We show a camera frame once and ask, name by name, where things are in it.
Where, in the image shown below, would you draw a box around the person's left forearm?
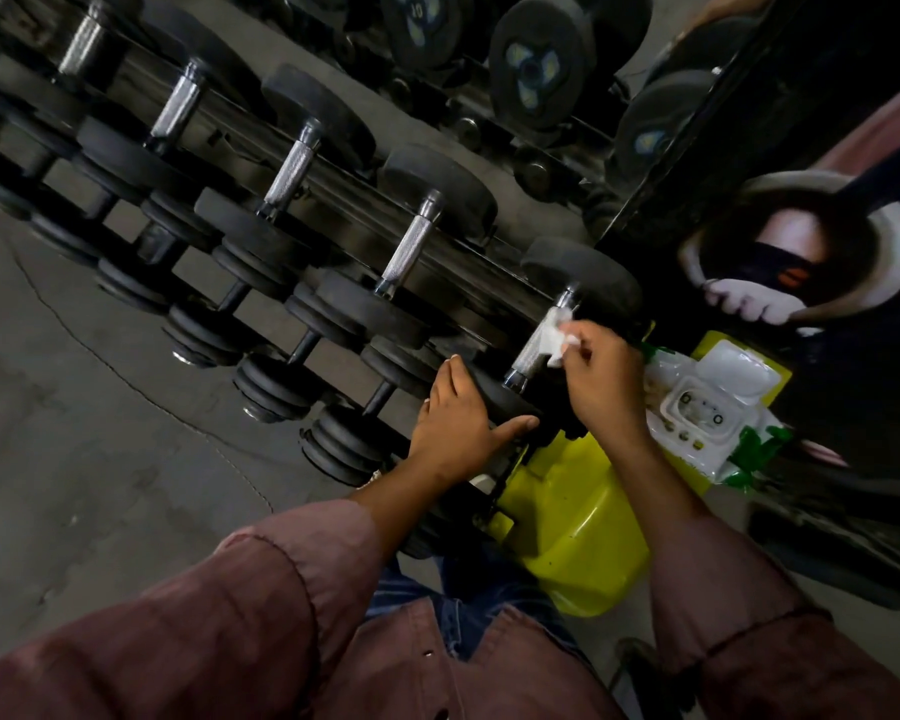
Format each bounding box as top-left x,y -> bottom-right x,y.
0,460 -> 466,720

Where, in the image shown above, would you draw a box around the person's right forearm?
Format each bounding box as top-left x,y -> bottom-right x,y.
607,426 -> 900,720

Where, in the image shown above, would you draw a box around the white cleaning cloth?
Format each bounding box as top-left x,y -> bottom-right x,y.
542,306 -> 583,368

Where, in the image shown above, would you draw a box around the black curved metal bar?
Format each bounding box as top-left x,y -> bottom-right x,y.
611,636 -> 693,720

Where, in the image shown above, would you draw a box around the gymnast wall poster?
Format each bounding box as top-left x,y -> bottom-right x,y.
596,0 -> 900,481

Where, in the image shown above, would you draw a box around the row of ribbed plate dumbbells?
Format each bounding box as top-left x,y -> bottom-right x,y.
0,141 -> 451,488

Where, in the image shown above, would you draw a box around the person's right hand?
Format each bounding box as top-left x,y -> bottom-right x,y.
554,319 -> 651,451

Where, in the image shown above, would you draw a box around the black dumbbell chrome handle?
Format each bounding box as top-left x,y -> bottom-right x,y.
461,235 -> 644,447
314,144 -> 499,351

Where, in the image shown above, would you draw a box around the white green wet wipes packet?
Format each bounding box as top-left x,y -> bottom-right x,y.
641,340 -> 796,492

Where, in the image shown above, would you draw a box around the person's blue jeans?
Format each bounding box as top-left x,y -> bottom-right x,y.
367,554 -> 594,662

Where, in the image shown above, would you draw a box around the person's left hand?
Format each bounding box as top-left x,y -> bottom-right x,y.
407,354 -> 541,488

